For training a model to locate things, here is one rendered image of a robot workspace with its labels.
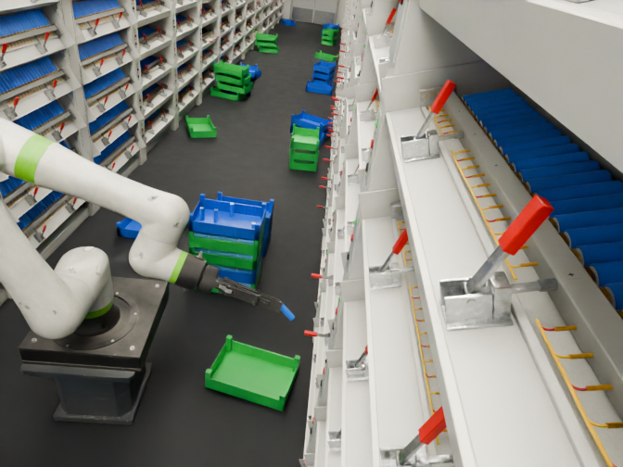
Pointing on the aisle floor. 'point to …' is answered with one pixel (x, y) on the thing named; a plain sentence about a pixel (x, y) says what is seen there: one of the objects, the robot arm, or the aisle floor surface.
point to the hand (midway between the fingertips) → (269, 302)
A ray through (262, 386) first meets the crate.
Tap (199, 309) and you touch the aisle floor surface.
